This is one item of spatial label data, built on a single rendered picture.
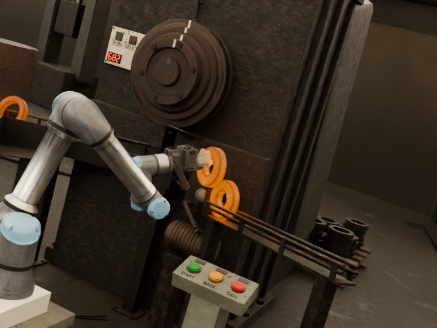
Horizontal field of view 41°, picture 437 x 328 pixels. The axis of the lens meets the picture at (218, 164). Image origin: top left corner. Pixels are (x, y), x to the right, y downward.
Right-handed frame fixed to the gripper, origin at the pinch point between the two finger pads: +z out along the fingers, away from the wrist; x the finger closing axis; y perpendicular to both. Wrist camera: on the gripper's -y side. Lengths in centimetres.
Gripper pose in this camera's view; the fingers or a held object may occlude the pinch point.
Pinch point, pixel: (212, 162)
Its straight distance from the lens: 224.0
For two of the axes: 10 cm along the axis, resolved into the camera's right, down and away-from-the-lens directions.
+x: -5.3, -2.9, 8.0
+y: 0.5, -9.5, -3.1
